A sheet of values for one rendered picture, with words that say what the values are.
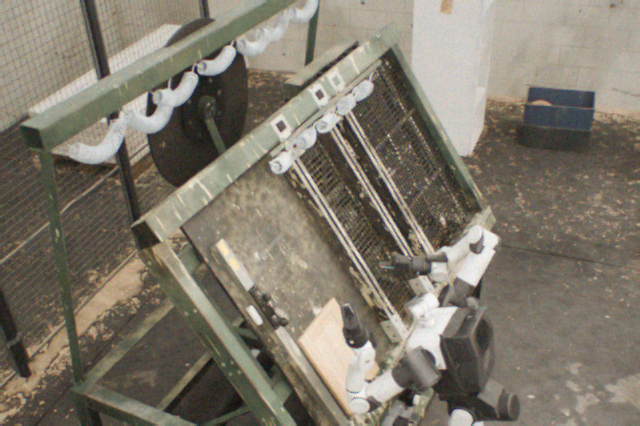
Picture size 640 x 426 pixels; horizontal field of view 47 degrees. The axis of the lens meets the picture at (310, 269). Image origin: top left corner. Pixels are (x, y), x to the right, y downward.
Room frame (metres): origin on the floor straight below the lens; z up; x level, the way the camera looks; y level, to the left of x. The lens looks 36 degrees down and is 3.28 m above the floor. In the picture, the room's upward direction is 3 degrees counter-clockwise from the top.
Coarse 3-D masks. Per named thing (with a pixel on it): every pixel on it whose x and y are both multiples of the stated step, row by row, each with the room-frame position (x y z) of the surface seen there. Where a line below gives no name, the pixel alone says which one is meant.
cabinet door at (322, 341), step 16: (336, 304) 2.54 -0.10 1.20; (320, 320) 2.42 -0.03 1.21; (336, 320) 2.48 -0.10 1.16; (304, 336) 2.31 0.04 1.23; (320, 336) 2.37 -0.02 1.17; (336, 336) 2.42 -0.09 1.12; (304, 352) 2.28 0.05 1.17; (320, 352) 2.31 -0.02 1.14; (336, 352) 2.36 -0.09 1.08; (352, 352) 2.41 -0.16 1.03; (320, 368) 2.25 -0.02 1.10; (336, 368) 2.30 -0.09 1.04; (336, 384) 2.24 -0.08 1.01
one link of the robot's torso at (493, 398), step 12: (492, 384) 2.12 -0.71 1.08; (444, 396) 2.11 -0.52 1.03; (456, 396) 2.09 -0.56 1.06; (468, 396) 2.06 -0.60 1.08; (480, 396) 2.05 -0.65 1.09; (492, 396) 2.06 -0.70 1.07; (504, 396) 2.05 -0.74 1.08; (516, 396) 2.07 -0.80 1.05; (480, 408) 2.04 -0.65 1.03; (492, 408) 2.01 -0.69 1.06; (504, 408) 2.01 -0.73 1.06; (516, 408) 2.04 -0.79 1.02; (492, 420) 2.03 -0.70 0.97; (504, 420) 2.00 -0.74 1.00
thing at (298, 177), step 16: (272, 128) 2.88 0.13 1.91; (288, 128) 2.93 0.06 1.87; (288, 144) 2.87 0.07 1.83; (288, 176) 2.87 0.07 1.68; (304, 176) 2.87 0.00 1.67; (304, 192) 2.83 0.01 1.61; (320, 192) 2.86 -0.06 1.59; (320, 208) 2.80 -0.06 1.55; (320, 224) 2.79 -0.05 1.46; (336, 224) 2.80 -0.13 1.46; (336, 240) 2.76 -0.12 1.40; (352, 256) 2.73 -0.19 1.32; (352, 272) 2.72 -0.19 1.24; (368, 272) 2.73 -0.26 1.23; (368, 288) 2.68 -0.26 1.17; (384, 304) 2.67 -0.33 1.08; (384, 320) 2.64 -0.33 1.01; (400, 320) 2.66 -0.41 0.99; (400, 336) 2.59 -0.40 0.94
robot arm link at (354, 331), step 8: (352, 304) 2.06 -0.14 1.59; (344, 320) 1.99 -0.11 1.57; (352, 320) 1.99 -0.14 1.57; (360, 320) 2.06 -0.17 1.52; (344, 328) 1.97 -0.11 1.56; (352, 328) 1.95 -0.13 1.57; (360, 328) 1.98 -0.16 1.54; (344, 336) 2.00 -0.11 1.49; (352, 336) 1.99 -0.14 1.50; (360, 336) 1.99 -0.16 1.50; (352, 344) 1.99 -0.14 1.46
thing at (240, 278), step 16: (224, 240) 2.38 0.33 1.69; (224, 256) 2.33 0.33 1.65; (240, 272) 2.32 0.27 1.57; (240, 288) 2.30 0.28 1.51; (256, 304) 2.26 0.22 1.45; (272, 336) 2.23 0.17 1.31; (288, 336) 2.24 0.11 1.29; (288, 352) 2.20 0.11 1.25; (304, 368) 2.18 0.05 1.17; (304, 384) 2.16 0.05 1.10; (320, 384) 2.17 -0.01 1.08; (320, 400) 2.13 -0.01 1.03; (336, 416) 2.11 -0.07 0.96
